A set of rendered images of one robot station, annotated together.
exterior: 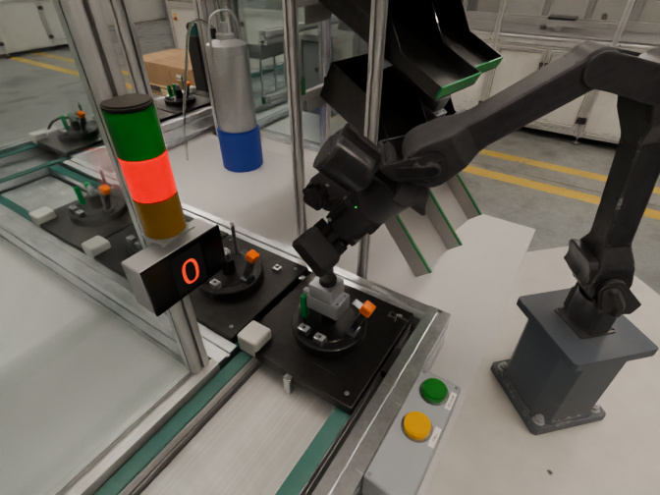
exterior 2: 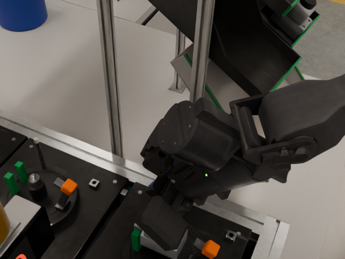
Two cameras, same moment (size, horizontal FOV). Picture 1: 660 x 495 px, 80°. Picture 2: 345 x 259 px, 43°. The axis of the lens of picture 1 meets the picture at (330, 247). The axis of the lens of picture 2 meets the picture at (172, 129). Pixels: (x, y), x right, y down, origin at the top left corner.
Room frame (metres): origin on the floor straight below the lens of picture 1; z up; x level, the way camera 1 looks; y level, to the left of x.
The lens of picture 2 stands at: (0.15, 0.06, 1.66)
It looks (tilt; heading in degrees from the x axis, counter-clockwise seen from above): 47 degrees down; 350
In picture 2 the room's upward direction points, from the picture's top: 3 degrees clockwise
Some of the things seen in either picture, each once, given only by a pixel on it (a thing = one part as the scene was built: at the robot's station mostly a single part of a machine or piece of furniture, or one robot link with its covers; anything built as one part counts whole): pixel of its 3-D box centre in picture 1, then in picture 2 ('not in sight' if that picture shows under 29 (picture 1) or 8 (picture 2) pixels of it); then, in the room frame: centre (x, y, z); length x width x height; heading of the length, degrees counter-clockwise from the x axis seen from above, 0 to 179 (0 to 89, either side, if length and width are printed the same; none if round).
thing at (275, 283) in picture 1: (227, 262); (36, 187); (0.64, 0.22, 1.01); 0.24 x 0.24 x 0.13; 57
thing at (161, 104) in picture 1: (178, 92); not in sight; (1.87, 0.70, 1.01); 0.24 x 0.24 x 0.13; 57
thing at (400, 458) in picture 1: (413, 436); not in sight; (0.31, -0.13, 0.93); 0.21 x 0.07 x 0.06; 147
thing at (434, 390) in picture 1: (434, 391); not in sight; (0.37, -0.17, 0.96); 0.04 x 0.04 x 0.02
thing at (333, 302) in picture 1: (323, 290); (158, 227); (0.50, 0.01, 1.06); 0.08 x 0.04 x 0.07; 57
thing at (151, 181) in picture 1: (148, 173); not in sight; (0.40, 0.20, 1.33); 0.05 x 0.05 x 0.05
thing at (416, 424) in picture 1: (416, 426); not in sight; (0.31, -0.13, 0.96); 0.04 x 0.04 x 0.02
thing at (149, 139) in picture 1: (135, 130); not in sight; (0.40, 0.20, 1.38); 0.05 x 0.05 x 0.05
